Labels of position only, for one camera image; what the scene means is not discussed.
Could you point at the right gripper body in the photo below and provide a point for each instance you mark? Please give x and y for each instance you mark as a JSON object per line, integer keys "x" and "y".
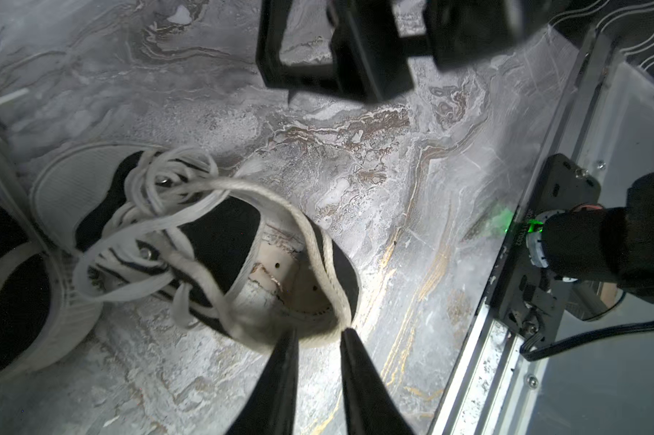
{"x": 371, "y": 57}

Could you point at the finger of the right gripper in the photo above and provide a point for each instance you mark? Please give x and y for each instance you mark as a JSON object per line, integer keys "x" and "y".
{"x": 278, "y": 75}

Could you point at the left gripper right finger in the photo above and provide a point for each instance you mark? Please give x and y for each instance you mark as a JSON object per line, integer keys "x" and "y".
{"x": 368, "y": 406}

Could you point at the black canvas sneaker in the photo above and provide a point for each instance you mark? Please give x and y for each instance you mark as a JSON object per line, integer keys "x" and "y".
{"x": 146, "y": 221}
{"x": 42, "y": 317}

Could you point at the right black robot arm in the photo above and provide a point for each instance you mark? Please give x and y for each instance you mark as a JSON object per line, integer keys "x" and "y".
{"x": 583, "y": 241}

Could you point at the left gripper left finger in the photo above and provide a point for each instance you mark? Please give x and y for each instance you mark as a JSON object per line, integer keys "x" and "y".
{"x": 270, "y": 408}

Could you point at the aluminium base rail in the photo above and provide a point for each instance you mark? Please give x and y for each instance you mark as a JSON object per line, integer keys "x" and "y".
{"x": 528, "y": 365}

